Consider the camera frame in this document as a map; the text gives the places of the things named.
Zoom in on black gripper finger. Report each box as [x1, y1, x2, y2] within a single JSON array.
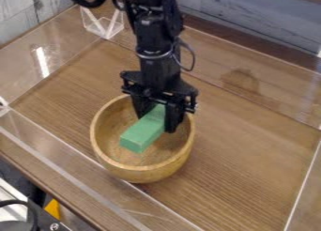
[[131, 95, 155, 118], [166, 103, 185, 133]]

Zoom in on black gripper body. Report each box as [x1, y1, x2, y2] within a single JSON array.
[[120, 38, 198, 113]]

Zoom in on green rectangular block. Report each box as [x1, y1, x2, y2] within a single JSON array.
[[119, 104, 166, 153]]

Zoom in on brown wooden bowl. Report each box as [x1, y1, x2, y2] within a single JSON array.
[[90, 95, 195, 183]]

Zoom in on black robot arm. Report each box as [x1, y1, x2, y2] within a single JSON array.
[[71, 0, 198, 132]]

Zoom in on black device with screw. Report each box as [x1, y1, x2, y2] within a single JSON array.
[[28, 208, 75, 231]]

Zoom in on clear acrylic tray wall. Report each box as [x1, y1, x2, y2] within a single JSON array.
[[0, 102, 203, 231]]

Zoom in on black cable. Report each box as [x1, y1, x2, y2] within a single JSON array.
[[0, 198, 39, 231]]

